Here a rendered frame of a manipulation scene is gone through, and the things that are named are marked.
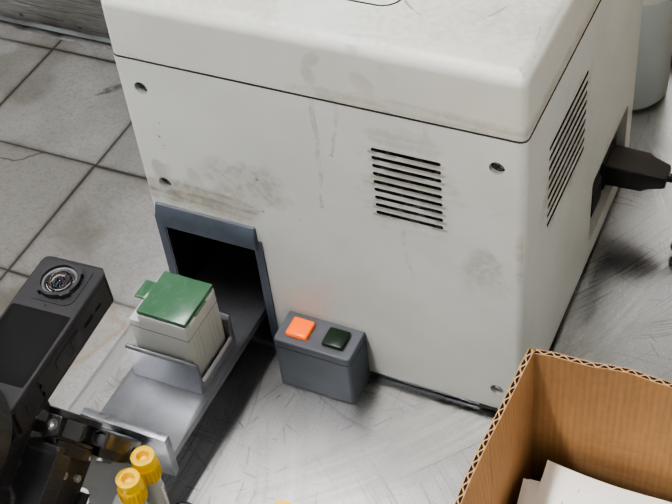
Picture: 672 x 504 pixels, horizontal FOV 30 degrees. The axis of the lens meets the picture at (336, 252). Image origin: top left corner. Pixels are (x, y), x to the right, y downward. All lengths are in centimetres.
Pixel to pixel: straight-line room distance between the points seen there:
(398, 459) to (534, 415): 13
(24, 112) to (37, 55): 20
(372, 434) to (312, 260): 13
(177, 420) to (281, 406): 9
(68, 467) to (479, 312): 28
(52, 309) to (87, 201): 171
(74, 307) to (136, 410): 16
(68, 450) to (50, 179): 180
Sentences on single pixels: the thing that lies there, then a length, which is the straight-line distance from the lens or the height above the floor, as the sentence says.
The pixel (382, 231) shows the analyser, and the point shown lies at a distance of 80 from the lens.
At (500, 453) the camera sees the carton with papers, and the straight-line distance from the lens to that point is 73.
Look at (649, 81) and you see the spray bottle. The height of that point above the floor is 91.
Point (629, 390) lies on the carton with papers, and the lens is 74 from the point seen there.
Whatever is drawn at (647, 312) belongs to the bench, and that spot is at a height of 87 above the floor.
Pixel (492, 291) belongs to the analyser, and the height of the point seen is 100.
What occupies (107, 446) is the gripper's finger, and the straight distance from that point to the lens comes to 75.
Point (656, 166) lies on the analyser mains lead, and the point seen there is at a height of 93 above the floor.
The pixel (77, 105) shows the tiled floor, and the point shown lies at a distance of 268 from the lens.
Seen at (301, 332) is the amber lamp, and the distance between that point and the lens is 88.
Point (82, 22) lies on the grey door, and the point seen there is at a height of 6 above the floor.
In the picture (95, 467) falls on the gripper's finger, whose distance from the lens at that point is 79.
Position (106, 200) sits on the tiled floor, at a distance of 243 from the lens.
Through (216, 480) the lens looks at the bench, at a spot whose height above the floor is 87.
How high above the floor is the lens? 159
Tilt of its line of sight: 45 degrees down
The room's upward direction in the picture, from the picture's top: 8 degrees counter-clockwise
